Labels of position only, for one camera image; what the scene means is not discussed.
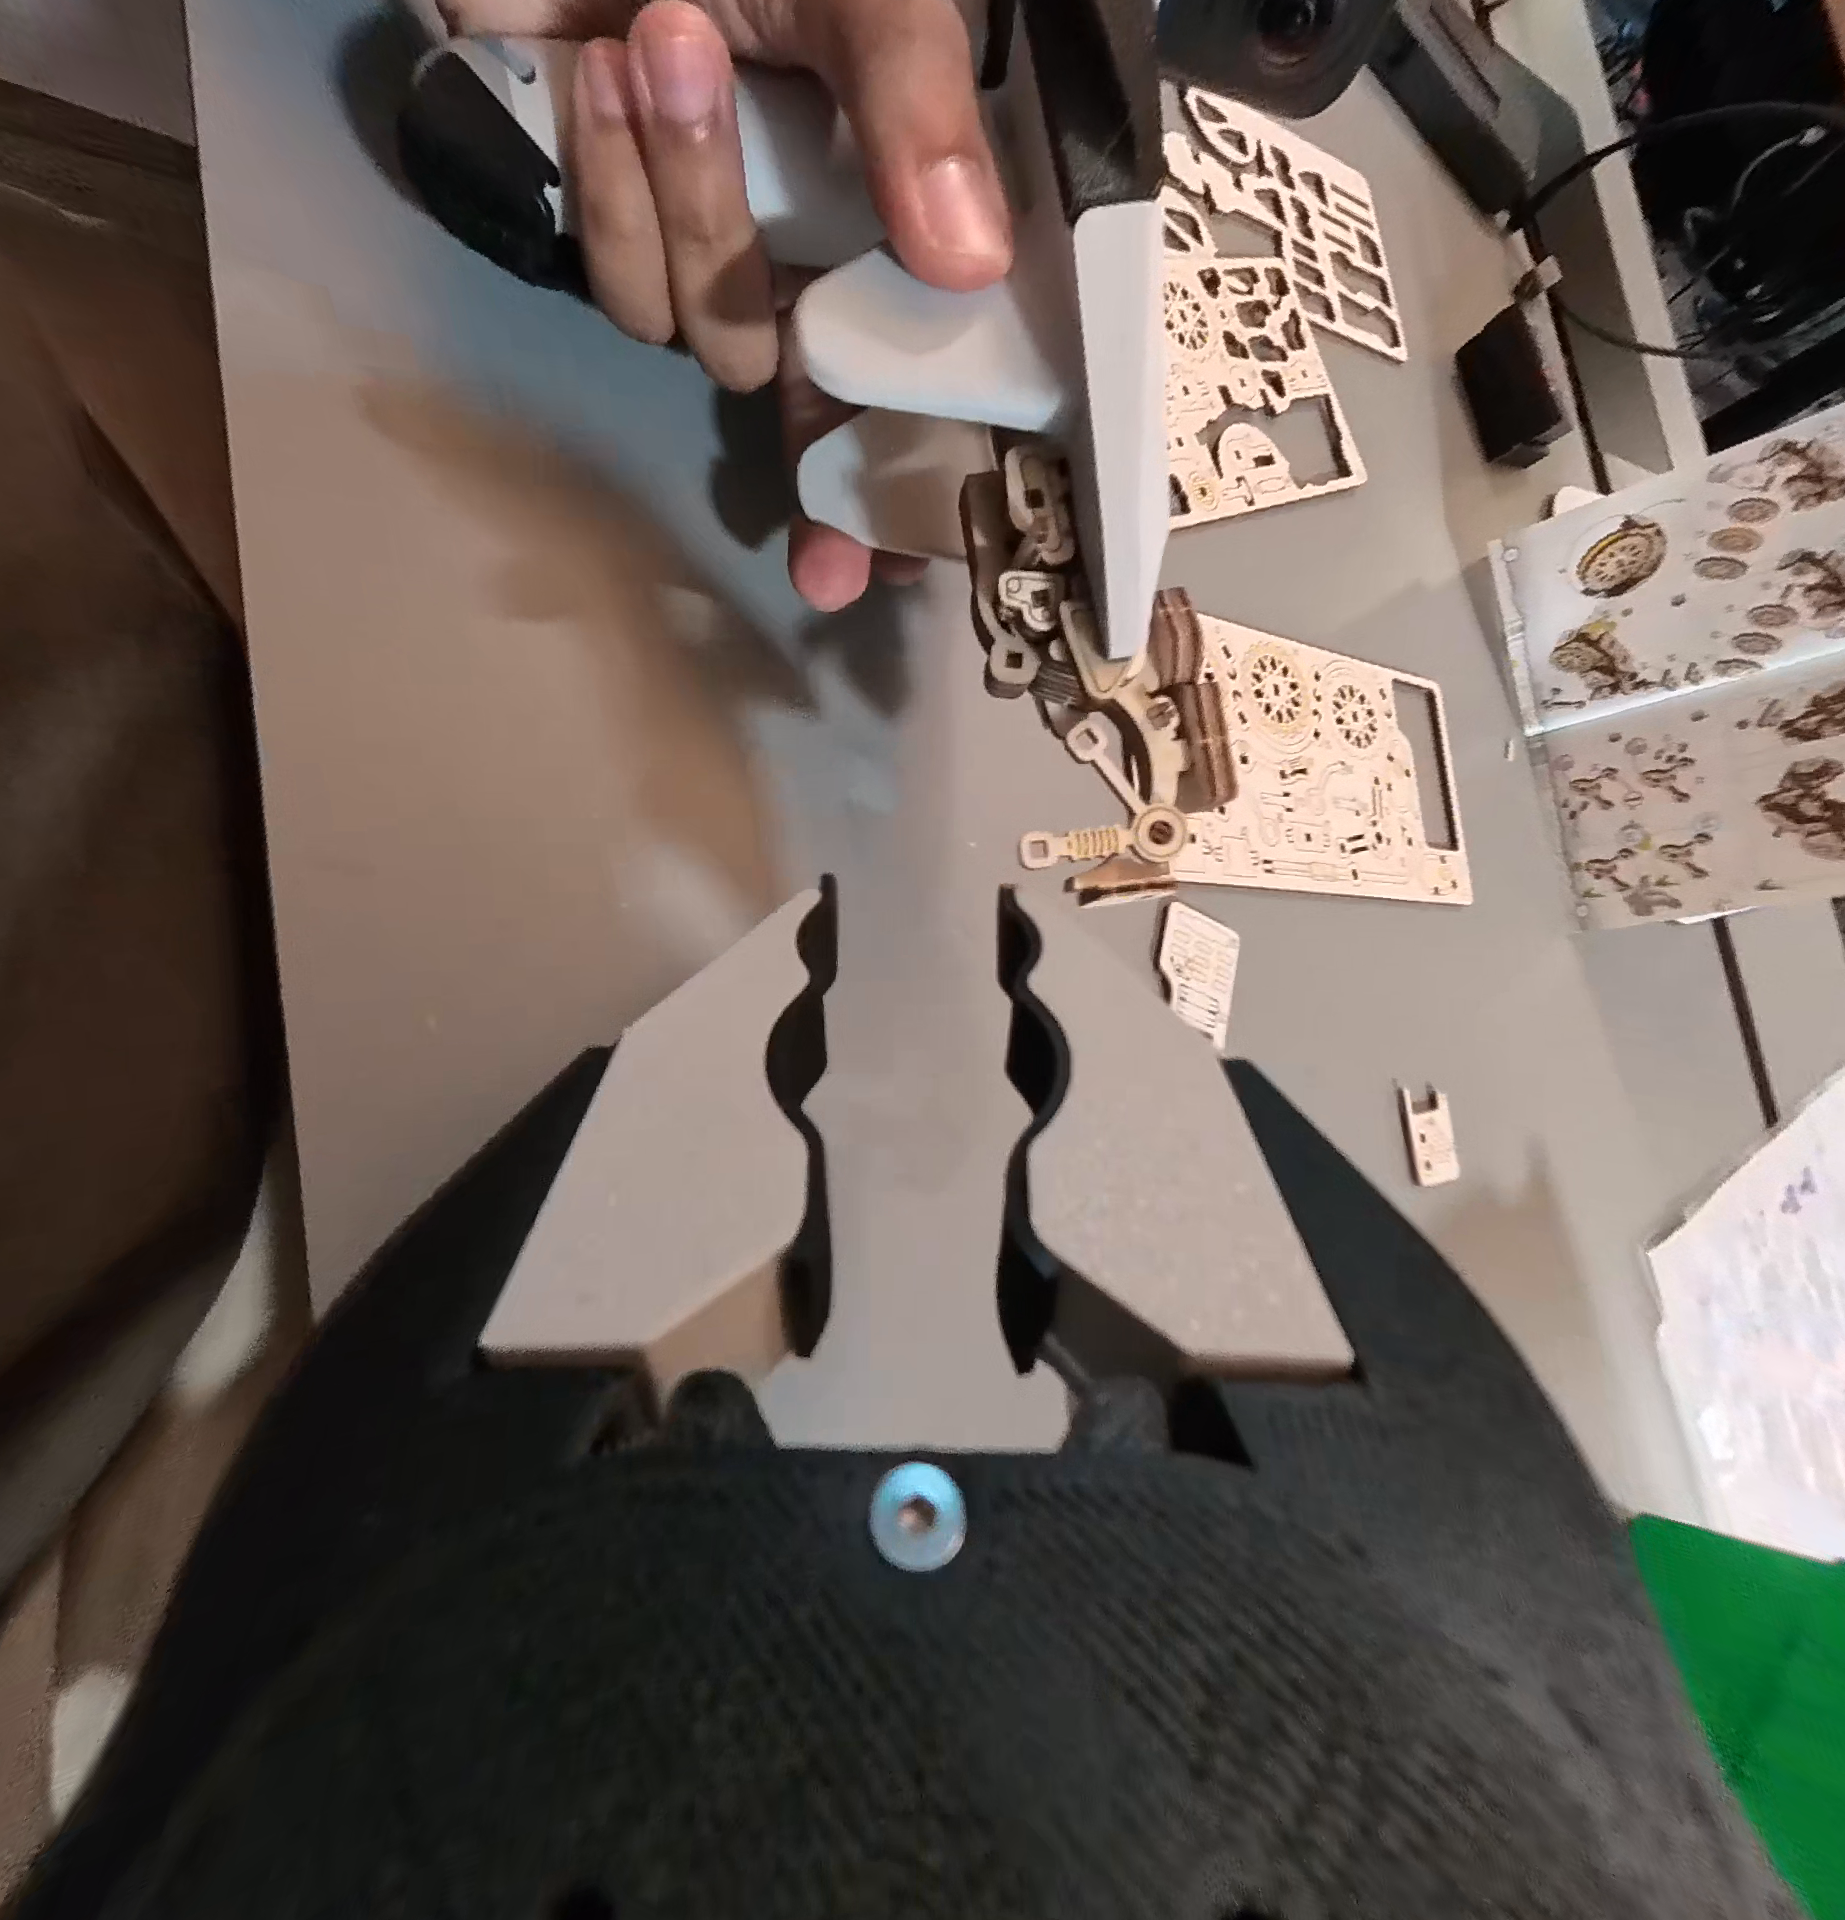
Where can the slotted wooden sheet offcut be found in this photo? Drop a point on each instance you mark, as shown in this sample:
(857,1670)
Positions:
(1203,967)

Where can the small notched wooden offcut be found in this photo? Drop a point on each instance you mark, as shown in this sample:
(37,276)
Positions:
(1429,1147)

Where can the wooden shock absorber link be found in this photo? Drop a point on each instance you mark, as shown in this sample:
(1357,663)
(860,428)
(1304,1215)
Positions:
(1089,847)

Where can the mostly empty wooden puzzle sheet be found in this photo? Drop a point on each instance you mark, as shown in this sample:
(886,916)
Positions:
(1387,335)

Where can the green box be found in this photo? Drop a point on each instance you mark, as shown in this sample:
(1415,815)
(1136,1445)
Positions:
(1792,1727)

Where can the black power adapter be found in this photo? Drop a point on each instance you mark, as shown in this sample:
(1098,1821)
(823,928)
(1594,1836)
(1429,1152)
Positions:
(1514,382)

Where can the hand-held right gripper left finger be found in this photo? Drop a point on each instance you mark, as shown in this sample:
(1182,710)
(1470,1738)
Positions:
(649,1201)

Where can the printed instruction booklet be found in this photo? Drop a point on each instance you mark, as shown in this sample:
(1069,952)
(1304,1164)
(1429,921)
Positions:
(1688,630)

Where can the person's olive clothing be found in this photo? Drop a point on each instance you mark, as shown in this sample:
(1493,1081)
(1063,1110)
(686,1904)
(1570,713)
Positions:
(97,754)

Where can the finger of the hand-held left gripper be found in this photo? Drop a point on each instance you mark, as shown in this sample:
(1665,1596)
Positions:
(1125,449)

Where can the white paper sheet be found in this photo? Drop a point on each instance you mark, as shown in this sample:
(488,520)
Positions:
(1779,1321)

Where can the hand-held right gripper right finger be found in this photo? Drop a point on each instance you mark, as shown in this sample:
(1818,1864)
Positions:
(1179,1201)

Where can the full wooden puzzle sheet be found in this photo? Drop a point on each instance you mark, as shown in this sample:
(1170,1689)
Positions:
(1311,840)

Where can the wooden motorcycle model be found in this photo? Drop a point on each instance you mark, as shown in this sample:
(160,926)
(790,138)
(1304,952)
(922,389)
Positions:
(1034,602)

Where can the person's left hand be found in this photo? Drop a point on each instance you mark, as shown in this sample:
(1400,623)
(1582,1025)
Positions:
(696,195)

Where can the partly punched wooden puzzle sheet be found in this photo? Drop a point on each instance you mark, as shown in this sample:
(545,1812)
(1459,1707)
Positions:
(1208,497)

